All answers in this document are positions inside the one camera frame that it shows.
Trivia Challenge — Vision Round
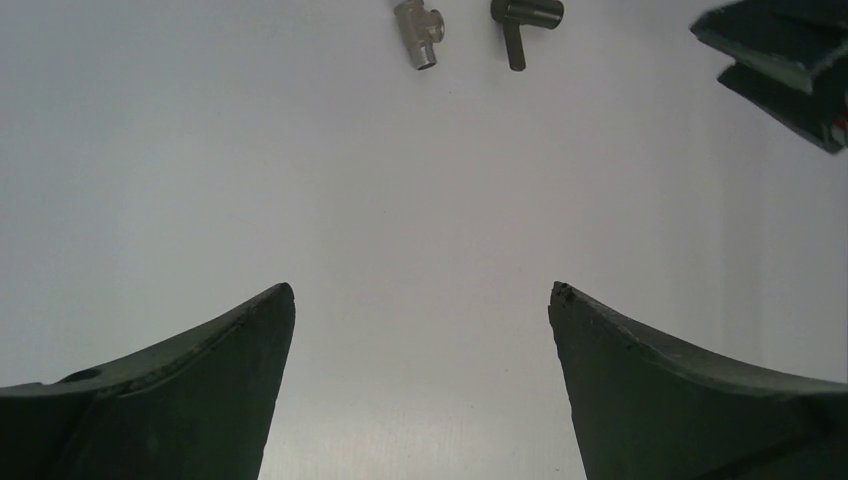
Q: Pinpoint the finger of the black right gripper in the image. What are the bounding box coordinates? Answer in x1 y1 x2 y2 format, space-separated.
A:
690 0 847 94
718 62 847 154

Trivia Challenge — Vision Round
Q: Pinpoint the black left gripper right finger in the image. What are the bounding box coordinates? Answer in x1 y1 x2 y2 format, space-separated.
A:
548 282 847 479

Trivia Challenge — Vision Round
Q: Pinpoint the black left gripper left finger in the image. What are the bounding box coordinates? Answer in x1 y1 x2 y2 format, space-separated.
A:
1 283 295 479

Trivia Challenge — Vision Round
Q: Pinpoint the dark metal faucet handle valve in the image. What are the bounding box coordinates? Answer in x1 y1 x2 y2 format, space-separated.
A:
490 0 565 72

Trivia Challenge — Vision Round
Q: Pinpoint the silver tee pipe fitting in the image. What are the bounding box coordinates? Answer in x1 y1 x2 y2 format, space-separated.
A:
393 0 445 71

